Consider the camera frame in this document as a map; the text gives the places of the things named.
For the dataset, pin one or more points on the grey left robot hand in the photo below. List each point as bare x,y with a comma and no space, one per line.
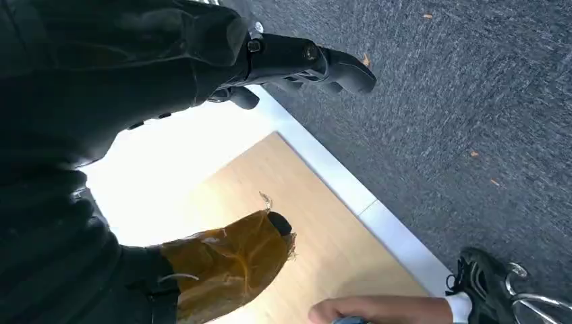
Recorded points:
111,67

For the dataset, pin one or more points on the ribbed left robot arm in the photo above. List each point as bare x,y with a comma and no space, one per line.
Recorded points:
44,259

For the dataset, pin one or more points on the person's black shoe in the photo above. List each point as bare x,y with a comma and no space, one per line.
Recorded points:
485,281

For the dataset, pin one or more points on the person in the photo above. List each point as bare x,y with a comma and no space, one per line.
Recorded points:
384,309

